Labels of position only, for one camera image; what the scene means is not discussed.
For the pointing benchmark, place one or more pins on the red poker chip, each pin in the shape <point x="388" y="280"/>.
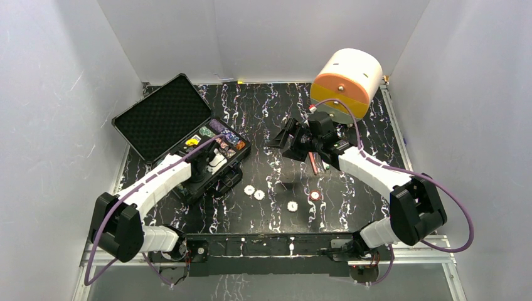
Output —
<point x="315" y="195"/>

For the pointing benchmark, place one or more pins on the round pastel drawer cabinet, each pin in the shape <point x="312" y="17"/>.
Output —
<point x="350" y="79"/>

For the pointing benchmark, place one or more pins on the white 1 chip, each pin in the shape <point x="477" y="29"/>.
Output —
<point x="259" y="195"/>
<point x="249" y="190"/>

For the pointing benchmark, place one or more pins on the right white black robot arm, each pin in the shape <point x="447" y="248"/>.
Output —
<point x="415" y="206"/>

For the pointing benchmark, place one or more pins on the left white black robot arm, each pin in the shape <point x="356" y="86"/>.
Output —
<point x="117" y="225"/>

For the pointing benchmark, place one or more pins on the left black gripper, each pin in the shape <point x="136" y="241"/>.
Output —
<point x="212" y="157"/>

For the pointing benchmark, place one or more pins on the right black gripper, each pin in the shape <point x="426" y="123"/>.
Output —
<point x="280" y="140"/>

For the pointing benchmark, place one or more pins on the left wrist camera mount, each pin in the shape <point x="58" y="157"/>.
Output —
<point x="217" y="162"/>

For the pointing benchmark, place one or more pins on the black poker set case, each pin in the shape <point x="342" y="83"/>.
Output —
<point x="161" y="123"/>

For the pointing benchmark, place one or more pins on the yellow big blind button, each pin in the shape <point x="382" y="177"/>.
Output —
<point x="192" y="142"/>

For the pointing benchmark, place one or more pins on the white chip lone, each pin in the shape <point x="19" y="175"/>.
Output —
<point x="292" y="206"/>

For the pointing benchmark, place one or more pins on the green chip row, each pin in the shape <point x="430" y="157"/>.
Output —
<point x="206" y="132"/>

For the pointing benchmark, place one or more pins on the red marker pen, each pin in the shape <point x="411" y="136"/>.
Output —
<point x="313" y="163"/>

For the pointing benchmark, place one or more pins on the blue white chip row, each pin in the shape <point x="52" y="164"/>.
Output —
<point x="230" y="136"/>

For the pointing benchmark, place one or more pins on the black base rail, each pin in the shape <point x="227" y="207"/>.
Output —
<point x="270" y="249"/>

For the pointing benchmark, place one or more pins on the orange blue chip row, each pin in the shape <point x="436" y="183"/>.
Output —
<point x="225" y="149"/>

